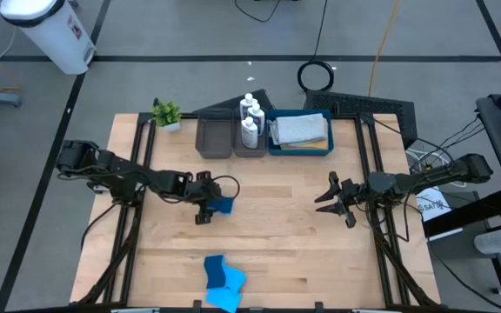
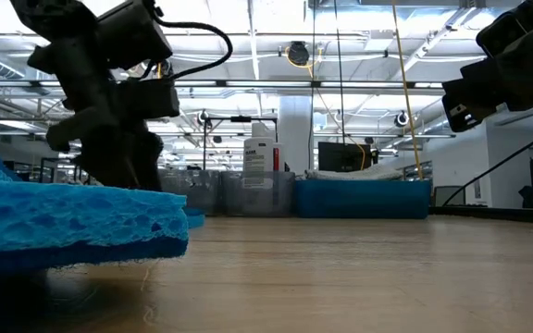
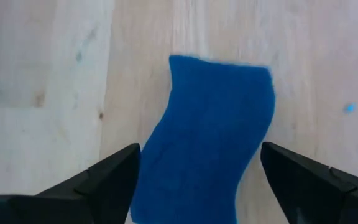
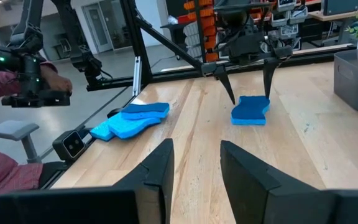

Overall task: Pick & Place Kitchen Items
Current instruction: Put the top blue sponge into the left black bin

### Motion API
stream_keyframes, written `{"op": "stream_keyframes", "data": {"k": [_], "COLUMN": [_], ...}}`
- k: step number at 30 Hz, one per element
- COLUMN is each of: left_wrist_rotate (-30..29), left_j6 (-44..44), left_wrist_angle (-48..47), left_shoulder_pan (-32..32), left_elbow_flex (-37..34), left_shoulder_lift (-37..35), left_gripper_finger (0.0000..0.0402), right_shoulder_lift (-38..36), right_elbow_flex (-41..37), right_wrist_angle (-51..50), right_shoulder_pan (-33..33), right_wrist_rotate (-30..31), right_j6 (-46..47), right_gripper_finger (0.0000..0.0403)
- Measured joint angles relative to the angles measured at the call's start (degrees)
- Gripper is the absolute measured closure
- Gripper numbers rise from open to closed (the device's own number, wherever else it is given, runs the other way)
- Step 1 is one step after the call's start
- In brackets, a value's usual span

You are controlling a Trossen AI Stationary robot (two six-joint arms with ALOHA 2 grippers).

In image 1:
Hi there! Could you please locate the white trash can black rim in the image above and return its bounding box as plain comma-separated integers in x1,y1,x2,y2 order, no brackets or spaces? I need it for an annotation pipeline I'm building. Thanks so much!
0,0,97,76

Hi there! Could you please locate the small potted green plant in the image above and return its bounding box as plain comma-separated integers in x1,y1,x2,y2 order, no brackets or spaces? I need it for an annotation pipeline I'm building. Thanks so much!
151,98,183,133

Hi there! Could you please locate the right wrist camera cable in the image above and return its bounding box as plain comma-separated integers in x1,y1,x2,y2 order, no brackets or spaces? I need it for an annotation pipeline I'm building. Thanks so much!
357,190,412,243

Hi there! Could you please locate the black metal beam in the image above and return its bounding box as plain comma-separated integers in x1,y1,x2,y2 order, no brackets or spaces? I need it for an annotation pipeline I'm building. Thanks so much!
423,186,501,239

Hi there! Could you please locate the white paper roll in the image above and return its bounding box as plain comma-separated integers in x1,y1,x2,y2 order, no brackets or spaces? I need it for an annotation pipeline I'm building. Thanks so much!
473,229,501,256

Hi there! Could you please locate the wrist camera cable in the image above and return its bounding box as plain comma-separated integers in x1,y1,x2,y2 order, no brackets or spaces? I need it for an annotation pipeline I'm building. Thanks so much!
357,190,412,243
213,175,241,202

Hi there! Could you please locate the black arm base cable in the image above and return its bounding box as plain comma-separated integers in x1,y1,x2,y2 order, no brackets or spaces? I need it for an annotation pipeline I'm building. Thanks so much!
80,202,119,251

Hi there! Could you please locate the wavy dark blue sponge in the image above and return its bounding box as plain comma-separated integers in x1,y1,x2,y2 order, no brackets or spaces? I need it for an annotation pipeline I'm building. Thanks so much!
209,196,236,216
203,254,228,290

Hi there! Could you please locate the blue plastic bin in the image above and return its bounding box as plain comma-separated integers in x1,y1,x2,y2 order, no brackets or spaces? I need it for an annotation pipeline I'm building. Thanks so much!
266,108,336,157

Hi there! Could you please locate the black perforated panel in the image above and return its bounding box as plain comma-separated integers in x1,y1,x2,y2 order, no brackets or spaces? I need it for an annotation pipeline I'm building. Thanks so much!
303,90,418,150

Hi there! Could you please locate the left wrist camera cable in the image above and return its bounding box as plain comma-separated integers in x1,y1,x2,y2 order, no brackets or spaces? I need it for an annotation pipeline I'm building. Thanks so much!
213,175,241,202

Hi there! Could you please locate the translucent grey plastic bin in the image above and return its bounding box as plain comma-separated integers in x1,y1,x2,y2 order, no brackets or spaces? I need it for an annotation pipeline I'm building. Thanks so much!
195,107,234,160
231,107,270,158

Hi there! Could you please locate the printed white paper sheet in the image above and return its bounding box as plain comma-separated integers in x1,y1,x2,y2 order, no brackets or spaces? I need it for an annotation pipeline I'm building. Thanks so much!
415,185,454,223

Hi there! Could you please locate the black aluminium frame rail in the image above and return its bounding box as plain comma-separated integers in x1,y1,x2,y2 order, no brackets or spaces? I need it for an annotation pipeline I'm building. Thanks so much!
76,111,157,305
357,111,442,308

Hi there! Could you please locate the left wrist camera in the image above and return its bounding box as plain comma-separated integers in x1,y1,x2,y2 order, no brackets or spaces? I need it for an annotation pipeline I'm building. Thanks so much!
194,203,215,226

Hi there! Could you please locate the orange cloth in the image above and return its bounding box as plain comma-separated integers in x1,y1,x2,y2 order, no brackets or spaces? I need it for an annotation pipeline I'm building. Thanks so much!
279,137,331,151

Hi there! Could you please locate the black floor cable loop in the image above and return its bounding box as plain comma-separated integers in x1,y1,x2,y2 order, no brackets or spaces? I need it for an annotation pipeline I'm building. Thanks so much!
233,0,283,23

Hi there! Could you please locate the grey waffle cloth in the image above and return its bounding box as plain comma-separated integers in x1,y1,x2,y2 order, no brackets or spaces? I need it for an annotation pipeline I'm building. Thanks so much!
271,112,329,146
268,117,280,146

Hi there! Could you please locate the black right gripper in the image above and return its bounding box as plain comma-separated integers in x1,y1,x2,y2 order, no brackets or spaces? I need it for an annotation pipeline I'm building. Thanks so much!
314,170,369,215

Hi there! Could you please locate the white plastic restorer bottle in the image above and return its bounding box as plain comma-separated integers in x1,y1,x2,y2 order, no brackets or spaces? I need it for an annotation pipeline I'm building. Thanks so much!
239,92,257,115
240,116,260,150
247,102,266,134

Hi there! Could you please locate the coiled black hanging cable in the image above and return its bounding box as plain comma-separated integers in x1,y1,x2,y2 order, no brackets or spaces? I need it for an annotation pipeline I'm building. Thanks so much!
297,0,336,93

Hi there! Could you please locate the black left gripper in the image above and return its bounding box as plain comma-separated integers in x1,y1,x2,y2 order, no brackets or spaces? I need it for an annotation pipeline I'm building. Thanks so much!
187,170,226,206

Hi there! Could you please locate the yellow hanging cable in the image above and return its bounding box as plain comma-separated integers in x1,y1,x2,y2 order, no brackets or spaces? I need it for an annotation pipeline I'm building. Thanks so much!
368,0,402,97

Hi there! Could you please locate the rectangular blue sponge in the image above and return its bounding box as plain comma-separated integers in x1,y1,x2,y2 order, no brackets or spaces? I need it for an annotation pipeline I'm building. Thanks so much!
223,262,248,295
205,286,244,313

